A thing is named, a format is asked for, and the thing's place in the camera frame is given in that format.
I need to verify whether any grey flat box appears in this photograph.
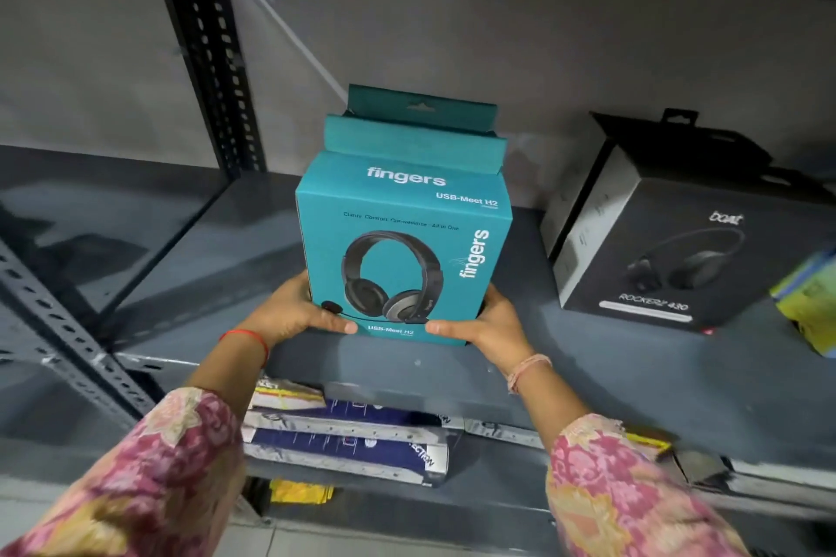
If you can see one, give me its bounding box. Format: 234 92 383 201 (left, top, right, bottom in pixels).
721 455 836 502

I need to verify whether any black headphone box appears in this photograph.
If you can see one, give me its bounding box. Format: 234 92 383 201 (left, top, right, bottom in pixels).
540 109 836 333

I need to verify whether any red thread wristband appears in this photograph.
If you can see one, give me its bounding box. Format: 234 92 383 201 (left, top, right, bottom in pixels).
219 329 270 368

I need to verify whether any yellow green box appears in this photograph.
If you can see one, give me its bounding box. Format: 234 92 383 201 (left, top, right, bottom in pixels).
769 248 836 359

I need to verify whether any yellow packet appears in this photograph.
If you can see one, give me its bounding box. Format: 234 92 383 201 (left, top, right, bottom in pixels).
269 479 335 506

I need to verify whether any pink thread wristband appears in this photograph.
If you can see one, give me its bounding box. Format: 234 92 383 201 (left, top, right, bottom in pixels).
506 353 553 396

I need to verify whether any person's left hand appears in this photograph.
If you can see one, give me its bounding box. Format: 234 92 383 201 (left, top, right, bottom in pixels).
238 270 359 350

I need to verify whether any teal headphone box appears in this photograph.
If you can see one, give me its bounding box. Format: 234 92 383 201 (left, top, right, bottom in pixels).
295 150 513 346
323 84 508 175

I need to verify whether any grey metal shelving rack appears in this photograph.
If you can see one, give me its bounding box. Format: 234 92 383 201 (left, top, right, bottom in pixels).
0 0 836 557

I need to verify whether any dark blue white box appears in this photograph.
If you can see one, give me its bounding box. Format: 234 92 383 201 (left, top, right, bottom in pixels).
242 426 452 489
243 388 466 444

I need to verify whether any yellow edged flat box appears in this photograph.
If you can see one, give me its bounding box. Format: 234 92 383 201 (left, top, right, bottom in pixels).
624 429 674 461

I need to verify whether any person's left forearm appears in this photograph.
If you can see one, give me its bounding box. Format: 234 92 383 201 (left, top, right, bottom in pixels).
0 333 270 557

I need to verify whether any person's right forearm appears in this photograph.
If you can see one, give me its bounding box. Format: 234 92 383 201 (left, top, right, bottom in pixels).
509 359 752 557

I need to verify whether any person's right hand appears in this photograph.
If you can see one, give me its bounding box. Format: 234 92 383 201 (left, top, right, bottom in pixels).
425 282 537 378

